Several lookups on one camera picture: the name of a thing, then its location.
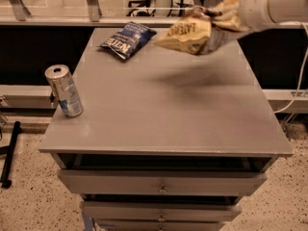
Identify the black stand leg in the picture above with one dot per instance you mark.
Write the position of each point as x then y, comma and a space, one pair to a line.
8, 151

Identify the top grey drawer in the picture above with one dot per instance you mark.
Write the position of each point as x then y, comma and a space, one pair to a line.
162, 182

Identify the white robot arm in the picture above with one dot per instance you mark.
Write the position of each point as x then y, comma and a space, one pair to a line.
259, 15

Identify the middle grey drawer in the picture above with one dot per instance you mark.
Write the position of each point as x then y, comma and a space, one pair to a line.
160, 211

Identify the silver blue drink can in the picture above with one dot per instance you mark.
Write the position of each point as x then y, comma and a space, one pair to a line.
64, 89

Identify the grey drawer cabinet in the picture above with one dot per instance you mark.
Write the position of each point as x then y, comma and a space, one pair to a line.
166, 111

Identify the grey drawer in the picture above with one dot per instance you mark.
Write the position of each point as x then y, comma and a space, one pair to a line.
160, 211
158, 226
162, 182

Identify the bottom grey drawer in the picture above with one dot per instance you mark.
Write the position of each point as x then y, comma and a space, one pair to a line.
158, 226

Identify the brown chip bag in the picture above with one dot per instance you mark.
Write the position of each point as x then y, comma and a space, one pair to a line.
198, 32

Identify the blue chip bag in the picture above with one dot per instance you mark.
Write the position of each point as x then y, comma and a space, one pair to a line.
129, 40

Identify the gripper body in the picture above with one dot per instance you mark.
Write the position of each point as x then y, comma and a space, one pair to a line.
255, 8

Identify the black office chair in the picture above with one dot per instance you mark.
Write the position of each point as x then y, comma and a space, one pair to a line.
140, 8

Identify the metal window railing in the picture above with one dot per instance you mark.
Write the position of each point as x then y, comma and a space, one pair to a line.
96, 13

